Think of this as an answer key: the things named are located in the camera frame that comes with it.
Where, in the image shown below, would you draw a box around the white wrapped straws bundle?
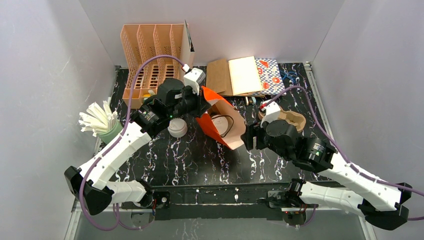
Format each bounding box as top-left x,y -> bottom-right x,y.
78,99 -> 119,137

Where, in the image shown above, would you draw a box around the orange paper bag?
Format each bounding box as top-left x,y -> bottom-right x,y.
196,86 -> 246,150

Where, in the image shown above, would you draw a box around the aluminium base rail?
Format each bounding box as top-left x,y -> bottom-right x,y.
71,188 -> 369,213

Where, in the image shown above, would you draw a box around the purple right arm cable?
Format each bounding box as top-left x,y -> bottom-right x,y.
261,85 -> 424,229

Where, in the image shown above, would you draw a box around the pink desk organizer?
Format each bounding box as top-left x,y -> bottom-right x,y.
120,22 -> 195,109

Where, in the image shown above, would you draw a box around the cream paper bag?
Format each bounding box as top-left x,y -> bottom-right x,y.
228,56 -> 263,96

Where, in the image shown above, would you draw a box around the green paper cup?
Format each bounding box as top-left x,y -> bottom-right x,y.
97,120 -> 123,144

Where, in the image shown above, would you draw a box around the white lid stack upper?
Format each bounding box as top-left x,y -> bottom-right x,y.
167,118 -> 188,138

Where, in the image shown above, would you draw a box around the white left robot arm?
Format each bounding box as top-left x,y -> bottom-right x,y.
64,78 -> 211,216

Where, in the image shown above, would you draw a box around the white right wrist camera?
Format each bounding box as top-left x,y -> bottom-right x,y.
260,101 -> 281,128

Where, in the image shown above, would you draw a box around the white plastic cup lid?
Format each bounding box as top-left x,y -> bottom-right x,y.
211,115 -> 230,135

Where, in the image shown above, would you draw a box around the brown pulp cup carrier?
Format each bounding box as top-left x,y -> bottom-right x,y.
258,106 -> 306,137

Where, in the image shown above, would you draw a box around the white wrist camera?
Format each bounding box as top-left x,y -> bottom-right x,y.
260,101 -> 281,128
183,67 -> 206,95

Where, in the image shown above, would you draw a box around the blue rubber bands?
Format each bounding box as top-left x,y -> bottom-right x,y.
279,70 -> 298,85

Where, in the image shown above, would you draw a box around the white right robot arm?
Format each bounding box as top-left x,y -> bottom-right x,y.
241,119 -> 412,231

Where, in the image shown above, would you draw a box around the blue checkered paper bag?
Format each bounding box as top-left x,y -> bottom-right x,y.
253,58 -> 285,96

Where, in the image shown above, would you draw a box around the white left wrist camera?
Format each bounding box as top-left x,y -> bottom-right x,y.
183,67 -> 206,95

